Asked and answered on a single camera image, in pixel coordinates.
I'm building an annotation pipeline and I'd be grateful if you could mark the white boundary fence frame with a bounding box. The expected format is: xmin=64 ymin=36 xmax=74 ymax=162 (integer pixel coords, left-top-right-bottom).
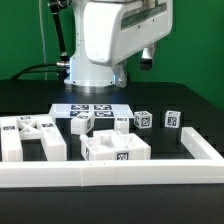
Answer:
xmin=0 ymin=127 xmax=224 ymax=188

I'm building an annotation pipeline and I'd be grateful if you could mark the white flat tagged plate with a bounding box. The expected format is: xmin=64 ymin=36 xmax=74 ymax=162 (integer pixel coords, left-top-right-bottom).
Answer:
xmin=49 ymin=104 xmax=133 ymax=118

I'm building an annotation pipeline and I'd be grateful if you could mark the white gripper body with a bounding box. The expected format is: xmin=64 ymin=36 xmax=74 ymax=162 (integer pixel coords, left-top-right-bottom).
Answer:
xmin=84 ymin=0 xmax=173 ymax=66

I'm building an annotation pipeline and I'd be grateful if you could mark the white tagged cube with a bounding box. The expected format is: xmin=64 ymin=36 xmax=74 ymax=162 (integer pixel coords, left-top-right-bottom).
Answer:
xmin=134 ymin=111 xmax=153 ymax=129
xmin=165 ymin=110 xmax=181 ymax=128

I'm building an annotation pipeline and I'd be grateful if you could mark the white chair seat part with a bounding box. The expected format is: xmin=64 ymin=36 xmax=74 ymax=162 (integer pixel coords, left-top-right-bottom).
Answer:
xmin=80 ymin=130 xmax=151 ymax=161

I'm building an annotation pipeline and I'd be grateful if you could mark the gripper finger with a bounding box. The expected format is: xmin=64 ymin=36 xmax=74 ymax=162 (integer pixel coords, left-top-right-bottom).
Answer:
xmin=112 ymin=64 xmax=127 ymax=88
xmin=140 ymin=43 xmax=156 ymax=71

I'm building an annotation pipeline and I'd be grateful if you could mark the white tagged cube right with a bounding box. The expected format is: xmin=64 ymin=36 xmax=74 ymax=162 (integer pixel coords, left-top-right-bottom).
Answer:
xmin=165 ymin=110 xmax=181 ymax=128

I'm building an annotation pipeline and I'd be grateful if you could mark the black cable bundle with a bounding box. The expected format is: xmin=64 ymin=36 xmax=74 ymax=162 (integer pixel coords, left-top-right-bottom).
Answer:
xmin=10 ymin=61 xmax=71 ymax=81

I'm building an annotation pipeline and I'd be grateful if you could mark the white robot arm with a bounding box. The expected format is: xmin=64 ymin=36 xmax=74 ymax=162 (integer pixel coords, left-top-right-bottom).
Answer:
xmin=65 ymin=0 xmax=173 ymax=93

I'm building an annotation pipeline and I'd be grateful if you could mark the white tagged cube left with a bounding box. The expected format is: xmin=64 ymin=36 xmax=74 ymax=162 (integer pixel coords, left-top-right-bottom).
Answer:
xmin=134 ymin=111 xmax=153 ymax=129

